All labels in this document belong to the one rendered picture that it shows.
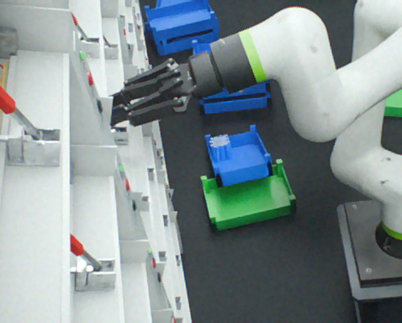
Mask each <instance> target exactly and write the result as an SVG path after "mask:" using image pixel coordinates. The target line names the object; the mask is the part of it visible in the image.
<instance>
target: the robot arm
mask: <svg viewBox="0 0 402 323"><path fill-rule="evenodd" d="M209 48H210V53H208V51H207V50H206V51H203V52H200V53H198V54H196V55H193V56H190V57H189V58H188V64H182V65H178V64H176V62H175V61H174V58H169V60H167V61H165V62H164V63H163V64H161V65H159V66H156V67H153V68H151V69H150V70H147V71H144V72H142V73H140V74H137V76H135V77H132V78H130V79H128V80H126V81H124V82H123V84H124V87H122V88H121V89H120V92H118V93H114V94H113V95H109V96H107V97H113V106H112V113H111V123H110V126H114V125H116V124H120V123H123V122H125V121H126V120H129V121H130V123H131V124H132V125H133V127H136V126H141V125H143V124H149V123H151V122H154V120H158V119H163V118H166V117H168V116H173V115H175V114H187V113H188V109H187V106H188V101H191V100H193V99H194V98H196V97H197V96H202V97H203V98H208V97H211V96H213V95H215V94H219V93H222V92H223V89H222V87H224V88H225V91H226V93H227V94H229V95H230V94H232V93H237V92H238V93H239V94H241V93H243V89H244V88H246V87H251V86H253V85H256V84H258V83H260V82H265V81H267V80H270V79H274V80H276V81H277V82H278V83H279V85H280V88H281V89H282V93H283V98H284V101H285V104H286V108H287V111H288V117H289V120H290V124H291V125H292V127H293V129H295V131H296V132H297V133H298V134H299V135H301V137H302V138H304V139H305V140H309V141H312V142H327V141H330V140H334V139H335V138H336V143H335V145H334V148H333V151H332V154H331V170H332V172H333V174H334V176H335V177H336V178H337V179H338V180H339V181H341V182H342V183H344V184H345V185H347V186H348V187H350V188H353V189H356V190H357V191H358V192H360V193H363V194H365V195H367V196H368V197H369V198H370V199H373V200H375V201H377V202H379V203H380V219H381V221H380V222H379V223H378V225H377V227H376V231H375V239H376V242H377V245H378V247H379V248H380V249H381V250H382V251H383V252H384V253H387V254H388V255H390V256H392V257H397V258H402V156H400V155H396V154H394V153H392V152H390V151H388V150H385V149H384V148H383V147H382V146H381V143H380V142H381V131H382V124H383V112H384V106H385V100H387V98H388V97H389V96H391V95H393V94H395V93H397V92H398V91H400V89H402V0H358V2H357V5H356V7H355V8H354V14H353V43H352V63H350V64H348V65H346V66H344V67H342V68H339V69H337V70H336V69H335V64H334V61H333V57H332V54H331V48H330V42H329V39H328V34H327V31H326V27H325V25H323V23H322V21H321V20H320V18H319V17H318V16H316V15H315V14H314V13H313V12H312V11H310V10H308V9H305V8H286V9H284V10H282V11H280V12H278V13H277V14H275V15H274V16H272V17H271V18H270V19H268V20H267V21H265V22H263V23H260V24H258V25H256V26H254V27H251V28H250V29H247V30H245V31H242V32H240V33H238V34H233V35H231V36H228V37H226V38H223V39H220V40H217V41H214V42H212V43H210V45H209ZM132 84H133V85H132ZM166 95H167V96H166ZM138 98H142V99H141V100H138V101H136V102H134V103H131V101H132V100H136V99H138ZM128 104H129V105H130V106H128ZM132 111H133V112H132Z"/></svg>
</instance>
